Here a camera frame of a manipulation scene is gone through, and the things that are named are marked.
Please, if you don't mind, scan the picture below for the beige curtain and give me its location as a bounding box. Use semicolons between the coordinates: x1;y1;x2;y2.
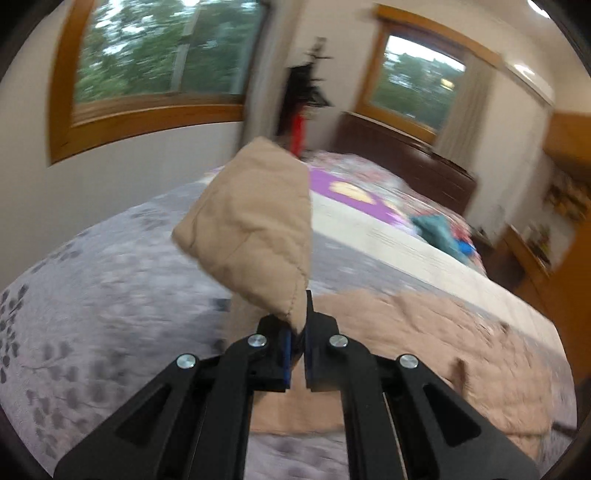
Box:
434;58;498;163

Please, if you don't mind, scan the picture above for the beige quilted jacket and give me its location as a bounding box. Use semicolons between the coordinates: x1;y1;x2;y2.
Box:
172;137;578;462

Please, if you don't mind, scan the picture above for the wooden wardrobe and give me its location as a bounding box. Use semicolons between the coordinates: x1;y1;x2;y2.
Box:
542;111;591;324

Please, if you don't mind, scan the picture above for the white curtain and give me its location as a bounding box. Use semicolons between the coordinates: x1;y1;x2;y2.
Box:
239;0;302;149

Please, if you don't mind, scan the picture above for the grey leaf-print bedspread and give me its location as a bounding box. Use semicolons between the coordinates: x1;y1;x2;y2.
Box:
0;178;578;480

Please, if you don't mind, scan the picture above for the white quilted blanket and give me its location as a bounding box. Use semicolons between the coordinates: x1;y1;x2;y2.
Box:
308;189;557;354

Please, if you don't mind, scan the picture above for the red garment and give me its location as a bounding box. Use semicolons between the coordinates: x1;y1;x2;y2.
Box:
290;113;308;156

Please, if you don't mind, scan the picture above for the teal garment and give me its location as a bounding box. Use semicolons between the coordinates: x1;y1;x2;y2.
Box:
411;216;472;265

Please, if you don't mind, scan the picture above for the dark wooden headboard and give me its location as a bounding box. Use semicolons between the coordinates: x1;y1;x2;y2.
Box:
332;112;477;217

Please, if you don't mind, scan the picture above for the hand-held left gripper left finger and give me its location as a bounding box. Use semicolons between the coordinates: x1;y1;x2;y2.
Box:
53;315;294;480

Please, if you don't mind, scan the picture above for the purple floral quilt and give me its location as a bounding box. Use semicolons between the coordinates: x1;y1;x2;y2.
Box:
302;150;472;243

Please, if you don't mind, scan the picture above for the wooden wall shelf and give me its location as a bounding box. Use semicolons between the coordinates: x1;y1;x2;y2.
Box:
542;166;591;268

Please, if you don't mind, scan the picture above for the wooden desk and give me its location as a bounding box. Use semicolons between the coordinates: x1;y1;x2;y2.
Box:
488;224;556;302

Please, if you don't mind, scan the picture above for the large wood-framed window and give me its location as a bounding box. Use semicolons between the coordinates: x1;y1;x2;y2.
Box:
48;0;274;165

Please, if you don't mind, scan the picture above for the white air conditioner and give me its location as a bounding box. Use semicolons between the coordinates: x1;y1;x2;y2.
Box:
505;59;556;105

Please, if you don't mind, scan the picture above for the small wood-framed window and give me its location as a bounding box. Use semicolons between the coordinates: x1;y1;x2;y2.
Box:
353;4;502;145

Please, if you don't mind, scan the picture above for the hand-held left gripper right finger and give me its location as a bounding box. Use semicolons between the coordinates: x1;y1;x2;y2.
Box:
305;290;541;480

